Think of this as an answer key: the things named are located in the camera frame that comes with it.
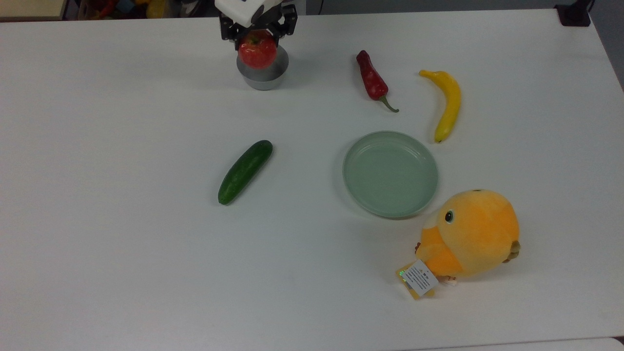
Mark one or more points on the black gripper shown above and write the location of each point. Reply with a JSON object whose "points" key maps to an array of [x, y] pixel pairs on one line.
{"points": [[272, 19]]}

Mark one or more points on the red apple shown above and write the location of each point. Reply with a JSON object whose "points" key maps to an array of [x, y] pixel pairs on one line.
{"points": [[257, 50]]}

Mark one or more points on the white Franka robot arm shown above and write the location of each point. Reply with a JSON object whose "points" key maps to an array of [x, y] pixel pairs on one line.
{"points": [[241, 10]]}

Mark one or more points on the grey round bowl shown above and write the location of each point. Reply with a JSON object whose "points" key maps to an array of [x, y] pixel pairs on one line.
{"points": [[265, 78]]}

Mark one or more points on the yellow toy fruit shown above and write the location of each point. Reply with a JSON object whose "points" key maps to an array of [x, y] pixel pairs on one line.
{"points": [[156, 8]]}

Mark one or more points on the red chili pepper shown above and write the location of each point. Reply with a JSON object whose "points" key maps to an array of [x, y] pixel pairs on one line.
{"points": [[371, 78]]}

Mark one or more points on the green cucumber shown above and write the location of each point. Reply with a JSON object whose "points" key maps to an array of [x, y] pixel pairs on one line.
{"points": [[244, 171]]}

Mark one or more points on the pale green round plate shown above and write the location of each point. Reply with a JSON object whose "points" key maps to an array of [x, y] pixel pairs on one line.
{"points": [[390, 174]]}

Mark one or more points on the yellow banana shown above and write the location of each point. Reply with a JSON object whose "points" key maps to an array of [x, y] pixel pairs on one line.
{"points": [[451, 105]]}

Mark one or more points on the wooden board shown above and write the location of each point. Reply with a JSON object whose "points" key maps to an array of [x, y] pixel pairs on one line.
{"points": [[31, 9]]}

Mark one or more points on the white printed paper tag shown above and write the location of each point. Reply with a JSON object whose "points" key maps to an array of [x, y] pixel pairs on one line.
{"points": [[420, 278]]}

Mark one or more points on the orange plush toy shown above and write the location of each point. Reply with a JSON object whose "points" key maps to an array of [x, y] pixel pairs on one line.
{"points": [[475, 234]]}

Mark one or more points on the cardboard hang tag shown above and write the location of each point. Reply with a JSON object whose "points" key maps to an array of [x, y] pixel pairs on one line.
{"points": [[408, 287]]}

